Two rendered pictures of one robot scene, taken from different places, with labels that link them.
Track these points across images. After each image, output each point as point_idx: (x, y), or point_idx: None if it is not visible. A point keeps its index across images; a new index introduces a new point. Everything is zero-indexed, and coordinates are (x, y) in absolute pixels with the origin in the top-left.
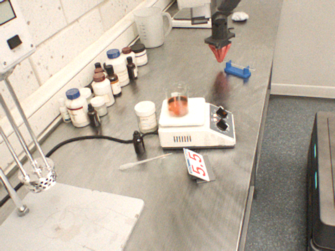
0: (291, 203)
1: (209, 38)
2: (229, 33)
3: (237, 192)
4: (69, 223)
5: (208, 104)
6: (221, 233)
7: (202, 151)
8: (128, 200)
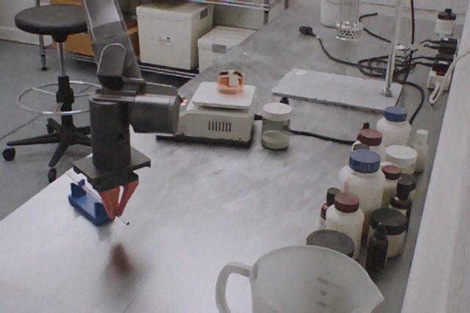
0: None
1: (138, 160)
2: (85, 164)
3: (183, 92)
4: (335, 87)
5: (186, 109)
6: (207, 78)
7: None
8: (286, 92)
